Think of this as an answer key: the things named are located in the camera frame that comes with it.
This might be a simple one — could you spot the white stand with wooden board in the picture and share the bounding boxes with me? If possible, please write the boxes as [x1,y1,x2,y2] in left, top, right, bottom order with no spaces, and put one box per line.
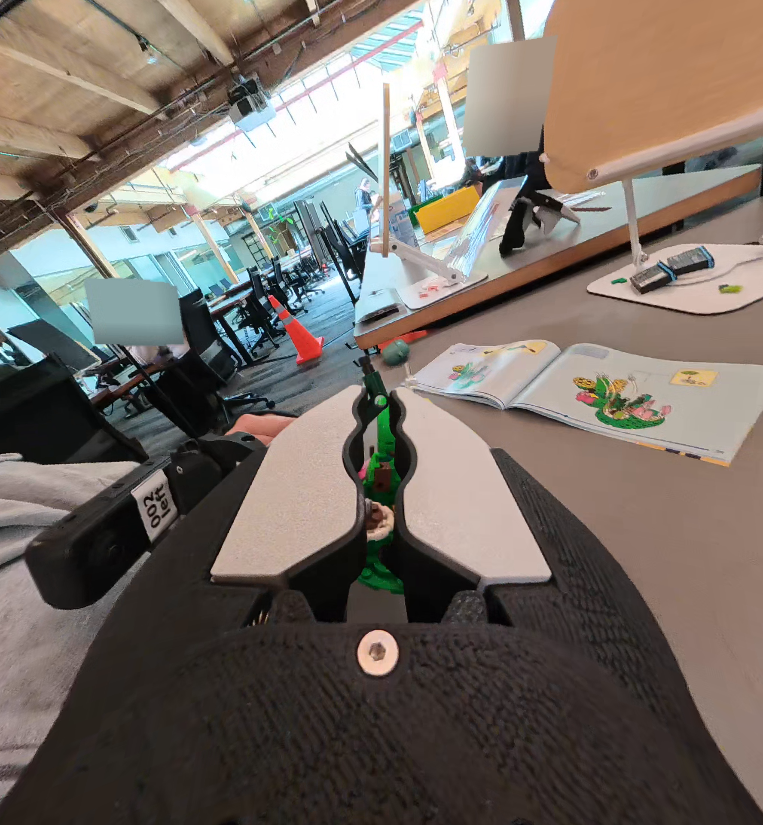
[541,0,763,317]
[367,82,489,311]

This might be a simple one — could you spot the orange traffic cone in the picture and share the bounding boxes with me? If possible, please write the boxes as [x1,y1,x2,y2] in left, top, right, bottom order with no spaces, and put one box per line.
[267,293,325,366]

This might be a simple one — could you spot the black office chair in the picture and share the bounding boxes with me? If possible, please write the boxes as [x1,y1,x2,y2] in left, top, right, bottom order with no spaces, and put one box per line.
[130,289,276,439]

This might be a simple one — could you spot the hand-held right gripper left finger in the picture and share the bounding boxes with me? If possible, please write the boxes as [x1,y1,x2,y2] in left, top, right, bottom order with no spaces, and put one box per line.
[211,385,368,589]

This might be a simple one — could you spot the silver tilted panel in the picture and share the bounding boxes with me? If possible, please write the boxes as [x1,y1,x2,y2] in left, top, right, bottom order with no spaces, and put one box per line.
[445,177,528,279]

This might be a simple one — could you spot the person's left hand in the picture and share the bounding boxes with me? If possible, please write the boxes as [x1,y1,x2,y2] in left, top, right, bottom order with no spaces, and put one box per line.
[227,412,299,447]

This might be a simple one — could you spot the black blue battery pack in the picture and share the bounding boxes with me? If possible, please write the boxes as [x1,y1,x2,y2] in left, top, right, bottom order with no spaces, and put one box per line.
[629,261,677,295]
[667,246,715,276]

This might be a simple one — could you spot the green lego plant model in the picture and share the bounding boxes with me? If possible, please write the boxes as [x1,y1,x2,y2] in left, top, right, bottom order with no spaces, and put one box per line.
[356,357,416,594]

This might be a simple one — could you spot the yellow box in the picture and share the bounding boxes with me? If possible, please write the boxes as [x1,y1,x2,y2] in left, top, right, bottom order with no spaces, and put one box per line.
[415,186,483,237]

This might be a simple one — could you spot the open lego instruction booklet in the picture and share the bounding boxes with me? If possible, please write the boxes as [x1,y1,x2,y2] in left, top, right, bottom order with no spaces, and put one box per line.
[410,338,763,468]

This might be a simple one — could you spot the person's grey sweater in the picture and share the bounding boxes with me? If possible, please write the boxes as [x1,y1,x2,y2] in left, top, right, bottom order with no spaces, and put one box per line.
[0,554,147,797]

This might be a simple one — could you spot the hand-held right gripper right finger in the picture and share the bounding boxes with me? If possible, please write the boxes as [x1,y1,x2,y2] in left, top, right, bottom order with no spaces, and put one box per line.
[392,388,554,591]

